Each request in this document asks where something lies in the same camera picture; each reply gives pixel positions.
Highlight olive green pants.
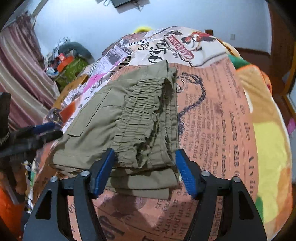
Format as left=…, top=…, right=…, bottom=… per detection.
left=48, top=60, right=179, bottom=199

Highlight newspaper print bedspread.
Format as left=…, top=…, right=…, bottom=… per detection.
left=33, top=27, right=258, bottom=240

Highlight yellow orange fleece blanket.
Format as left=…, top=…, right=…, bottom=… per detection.
left=222, top=42, right=293, bottom=240

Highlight yellow headboard cushion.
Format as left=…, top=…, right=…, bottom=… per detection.
left=134, top=26, right=152, bottom=34

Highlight orange box in basket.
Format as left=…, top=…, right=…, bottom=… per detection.
left=57, top=53, right=74, bottom=72

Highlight grey plush pillow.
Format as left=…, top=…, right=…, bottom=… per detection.
left=58, top=42, right=92, bottom=59

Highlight brown wooden door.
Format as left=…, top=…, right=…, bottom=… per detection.
left=268, top=1, right=295, bottom=96

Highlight mustard yellow cloth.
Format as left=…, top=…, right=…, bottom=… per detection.
left=52, top=74, right=89, bottom=109

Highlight striped pink curtain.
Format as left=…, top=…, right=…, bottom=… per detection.
left=1, top=13, right=60, bottom=130

